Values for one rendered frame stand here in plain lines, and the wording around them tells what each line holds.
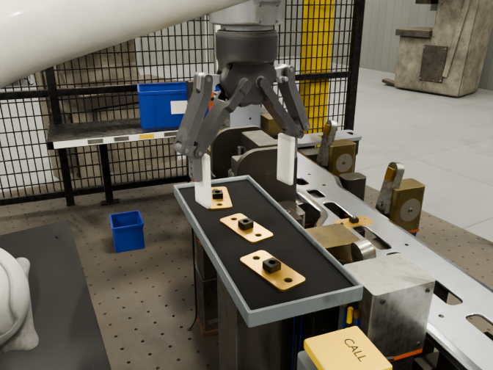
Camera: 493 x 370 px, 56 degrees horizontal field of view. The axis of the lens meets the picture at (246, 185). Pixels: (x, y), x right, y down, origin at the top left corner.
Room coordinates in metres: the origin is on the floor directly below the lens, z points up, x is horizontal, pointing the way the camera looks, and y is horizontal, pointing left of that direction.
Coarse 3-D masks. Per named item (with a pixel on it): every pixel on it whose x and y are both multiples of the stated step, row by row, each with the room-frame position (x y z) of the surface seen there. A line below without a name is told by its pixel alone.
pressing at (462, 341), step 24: (312, 168) 1.26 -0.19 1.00; (336, 192) 1.08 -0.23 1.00; (336, 216) 0.95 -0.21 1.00; (384, 216) 0.95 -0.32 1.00; (384, 240) 0.83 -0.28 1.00; (408, 240) 0.83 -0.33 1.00; (432, 264) 0.74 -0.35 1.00; (456, 288) 0.67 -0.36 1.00; (480, 288) 0.67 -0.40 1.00; (432, 312) 0.60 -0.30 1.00; (456, 312) 0.60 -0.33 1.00; (480, 312) 0.60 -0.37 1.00; (432, 336) 0.54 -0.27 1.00; (456, 336) 0.54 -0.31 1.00; (480, 336) 0.54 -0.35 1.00; (456, 360) 0.50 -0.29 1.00; (480, 360) 0.50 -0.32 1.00
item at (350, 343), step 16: (320, 336) 0.36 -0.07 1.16; (336, 336) 0.36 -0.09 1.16; (352, 336) 0.36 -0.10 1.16; (320, 352) 0.34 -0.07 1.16; (336, 352) 0.34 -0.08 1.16; (352, 352) 0.34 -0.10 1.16; (368, 352) 0.34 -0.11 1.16; (320, 368) 0.32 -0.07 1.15; (336, 368) 0.32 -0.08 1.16; (352, 368) 0.32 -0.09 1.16; (368, 368) 0.32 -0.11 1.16; (384, 368) 0.32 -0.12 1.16
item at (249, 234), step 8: (232, 216) 0.61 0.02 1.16; (240, 216) 0.61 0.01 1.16; (224, 224) 0.59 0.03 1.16; (232, 224) 0.59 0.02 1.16; (240, 224) 0.58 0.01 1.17; (248, 224) 0.57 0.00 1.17; (256, 224) 0.59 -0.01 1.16; (240, 232) 0.56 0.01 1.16; (248, 232) 0.56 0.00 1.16; (256, 232) 0.56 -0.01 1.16; (264, 232) 0.56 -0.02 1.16; (248, 240) 0.54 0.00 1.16; (256, 240) 0.54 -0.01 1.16
